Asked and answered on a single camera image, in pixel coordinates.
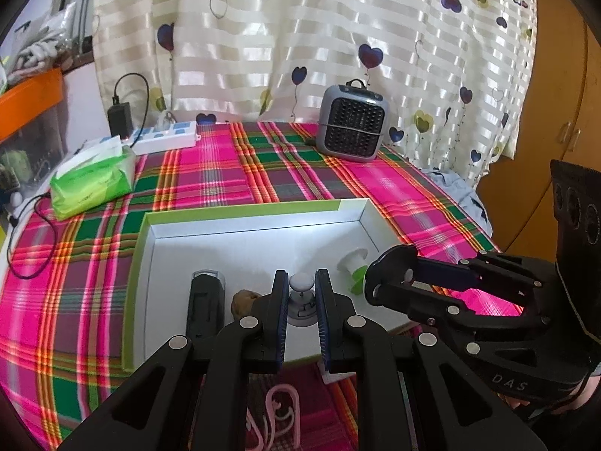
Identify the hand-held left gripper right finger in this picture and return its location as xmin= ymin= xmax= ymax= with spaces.
xmin=316 ymin=269 xmax=548 ymax=451

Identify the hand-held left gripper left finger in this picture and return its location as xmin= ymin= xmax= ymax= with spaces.
xmin=59 ymin=270 xmax=289 ymax=451

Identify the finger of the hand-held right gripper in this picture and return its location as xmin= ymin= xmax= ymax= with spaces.
xmin=408 ymin=250 xmax=557 ymax=301
xmin=390 ymin=282 xmax=550 ymax=334

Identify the white knob piece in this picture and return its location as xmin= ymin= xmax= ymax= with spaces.
xmin=286 ymin=273 xmax=317 ymax=330

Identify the brown walnut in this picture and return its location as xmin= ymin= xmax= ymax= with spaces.
xmin=230 ymin=290 xmax=261 ymax=320

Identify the green and white funnel gadget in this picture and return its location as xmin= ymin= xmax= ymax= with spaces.
xmin=337 ymin=249 xmax=371 ymax=297

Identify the green and white cardboard box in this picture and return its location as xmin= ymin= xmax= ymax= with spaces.
xmin=121 ymin=198 xmax=414 ymax=371

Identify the black rectangular device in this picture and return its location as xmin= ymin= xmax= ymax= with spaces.
xmin=185 ymin=270 xmax=226 ymax=339

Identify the person's right hand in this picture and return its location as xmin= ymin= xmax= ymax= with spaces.
xmin=502 ymin=366 xmax=601 ymax=414

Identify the grey cloth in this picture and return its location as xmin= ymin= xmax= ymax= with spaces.
xmin=418 ymin=166 xmax=494 ymax=236

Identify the pink green plaid tablecloth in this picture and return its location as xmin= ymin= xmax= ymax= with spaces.
xmin=0 ymin=121 xmax=524 ymax=451

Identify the grey desk heater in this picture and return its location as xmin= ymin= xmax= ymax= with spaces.
xmin=316 ymin=80 xmax=390 ymax=164

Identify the white power strip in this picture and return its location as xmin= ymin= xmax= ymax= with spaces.
xmin=126 ymin=121 xmax=198 ymax=156

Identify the wooden cabinet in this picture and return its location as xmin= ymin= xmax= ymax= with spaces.
xmin=479 ymin=0 xmax=601 ymax=254

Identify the green tissue pack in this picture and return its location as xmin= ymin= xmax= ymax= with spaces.
xmin=49 ymin=135 xmax=138 ymax=221

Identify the black power adapter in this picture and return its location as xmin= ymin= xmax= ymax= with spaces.
xmin=108 ymin=103 xmax=132 ymax=139

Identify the cream heart-print curtain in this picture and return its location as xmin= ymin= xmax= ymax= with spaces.
xmin=91 ymin=0 xmax=538 ymax=189

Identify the clear storage container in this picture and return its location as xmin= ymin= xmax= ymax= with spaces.
xmin=0 ymin=103 xmax=66 ymax=198

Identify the pile of white gloves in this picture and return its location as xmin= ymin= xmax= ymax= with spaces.
xmin=5 ymin=2 xmax=78 ymax=83

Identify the black adapter cable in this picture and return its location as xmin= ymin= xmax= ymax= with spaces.
xmin=112 ymin=73 xmax=151 ymax=127

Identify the black earphone cable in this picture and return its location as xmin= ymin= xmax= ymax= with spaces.
xmin=7 ymin=192 xmax=52 ymax=280

